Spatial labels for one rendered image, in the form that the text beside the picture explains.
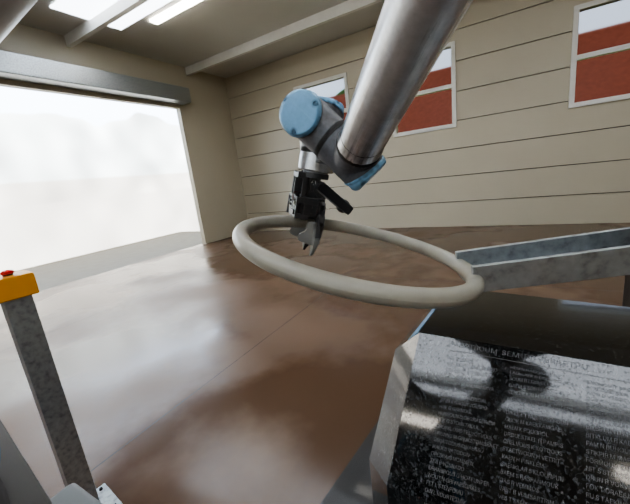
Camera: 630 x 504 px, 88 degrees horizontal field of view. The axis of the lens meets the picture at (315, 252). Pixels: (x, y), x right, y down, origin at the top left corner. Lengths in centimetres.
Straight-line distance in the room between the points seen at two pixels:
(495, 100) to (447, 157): 118
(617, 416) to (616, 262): 30
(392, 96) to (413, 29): 10
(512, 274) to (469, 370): 30
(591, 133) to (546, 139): 58
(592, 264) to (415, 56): 47
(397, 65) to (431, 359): 67
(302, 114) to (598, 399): 79
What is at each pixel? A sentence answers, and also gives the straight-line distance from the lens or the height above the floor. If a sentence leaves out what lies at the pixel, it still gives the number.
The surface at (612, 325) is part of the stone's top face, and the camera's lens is 107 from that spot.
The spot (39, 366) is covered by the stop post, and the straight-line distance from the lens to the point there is 165.
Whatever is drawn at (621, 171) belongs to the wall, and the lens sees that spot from 714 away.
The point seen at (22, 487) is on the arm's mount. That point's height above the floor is 103.
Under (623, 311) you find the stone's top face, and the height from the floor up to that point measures 87.
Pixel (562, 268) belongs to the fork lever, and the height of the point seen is 109.
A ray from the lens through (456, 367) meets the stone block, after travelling 89.
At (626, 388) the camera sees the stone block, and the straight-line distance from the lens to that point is 89.
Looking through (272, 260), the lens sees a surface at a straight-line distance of 48.
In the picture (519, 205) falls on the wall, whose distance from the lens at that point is 703.
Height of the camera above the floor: 130
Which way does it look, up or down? 13 degrees down
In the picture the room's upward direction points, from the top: 7 degrees counter-clockwise
